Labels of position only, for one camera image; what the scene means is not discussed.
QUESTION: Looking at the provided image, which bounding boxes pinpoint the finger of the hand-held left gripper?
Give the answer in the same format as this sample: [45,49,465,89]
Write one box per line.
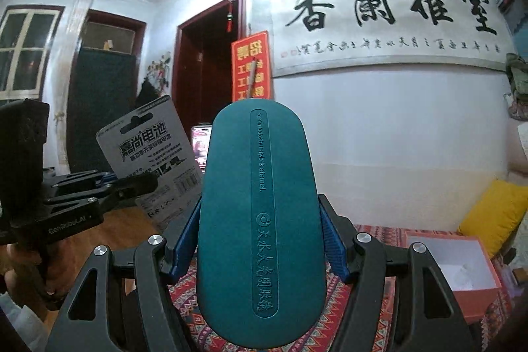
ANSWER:
[51,170,124,192]
[43,173,159,208]

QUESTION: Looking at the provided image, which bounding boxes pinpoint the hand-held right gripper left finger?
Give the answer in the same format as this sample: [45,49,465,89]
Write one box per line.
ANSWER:
[45,197,202,352]

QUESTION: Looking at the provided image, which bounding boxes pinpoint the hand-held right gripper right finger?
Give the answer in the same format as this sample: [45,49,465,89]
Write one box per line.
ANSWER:
[319,195,481,352]

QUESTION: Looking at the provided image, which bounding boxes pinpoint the grey battery blister pack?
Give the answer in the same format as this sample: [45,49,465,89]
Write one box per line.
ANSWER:
[96,95,205,231]

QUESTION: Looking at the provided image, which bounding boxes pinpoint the teal cloth item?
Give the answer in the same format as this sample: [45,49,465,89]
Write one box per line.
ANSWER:
[196,98,328,348]

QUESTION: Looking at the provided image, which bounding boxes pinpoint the pink cardboard box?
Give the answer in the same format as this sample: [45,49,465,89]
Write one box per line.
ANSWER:
[403,230,503,322]

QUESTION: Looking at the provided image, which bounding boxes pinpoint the person's left forearm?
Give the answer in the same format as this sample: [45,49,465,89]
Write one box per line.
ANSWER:
[0,294,46,352]

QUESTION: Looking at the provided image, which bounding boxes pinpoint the person's left hand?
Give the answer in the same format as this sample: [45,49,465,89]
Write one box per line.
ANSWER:
[0,242,46,301]

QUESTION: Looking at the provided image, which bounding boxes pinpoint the patterned red blanket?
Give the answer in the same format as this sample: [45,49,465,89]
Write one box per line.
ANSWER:
[124,224,514,352]

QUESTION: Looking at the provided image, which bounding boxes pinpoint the door with green curtain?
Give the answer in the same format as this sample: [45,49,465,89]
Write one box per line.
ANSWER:
[66,10,147,175]

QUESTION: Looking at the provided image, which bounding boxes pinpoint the smartphone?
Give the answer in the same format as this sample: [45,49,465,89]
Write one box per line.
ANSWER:
[192,125,213,168]

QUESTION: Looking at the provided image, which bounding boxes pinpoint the window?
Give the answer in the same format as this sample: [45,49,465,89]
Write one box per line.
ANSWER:
[0,5,67,101]

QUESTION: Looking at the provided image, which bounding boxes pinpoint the white hanging curtain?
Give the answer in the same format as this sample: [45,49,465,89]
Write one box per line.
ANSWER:
[55,0,100,171]

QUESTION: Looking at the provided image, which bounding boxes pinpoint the yellow pillow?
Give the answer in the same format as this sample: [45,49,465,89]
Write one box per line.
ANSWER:
[458,179,528,259]

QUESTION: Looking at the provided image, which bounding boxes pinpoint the red hanging knot ornament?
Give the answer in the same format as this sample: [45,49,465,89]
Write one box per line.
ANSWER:
[225,0,237,33]

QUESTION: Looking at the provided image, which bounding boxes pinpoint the hanging green clothes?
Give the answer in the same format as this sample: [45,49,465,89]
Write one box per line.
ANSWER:
[505,53,528,118]

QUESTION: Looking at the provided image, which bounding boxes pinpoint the flower wall decoration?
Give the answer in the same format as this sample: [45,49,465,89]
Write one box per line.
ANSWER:
[142,51,173,89]

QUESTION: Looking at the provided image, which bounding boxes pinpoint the dark red door frame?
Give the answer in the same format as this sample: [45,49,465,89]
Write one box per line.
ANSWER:
[171,0,248,130]

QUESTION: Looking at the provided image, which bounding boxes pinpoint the red wall poster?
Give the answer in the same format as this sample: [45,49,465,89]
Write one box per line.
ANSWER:
[231,30,274,103]

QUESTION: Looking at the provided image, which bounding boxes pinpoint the calligraphy wall scroll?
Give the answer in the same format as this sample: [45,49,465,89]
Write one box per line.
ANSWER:
[251,0,512,78]

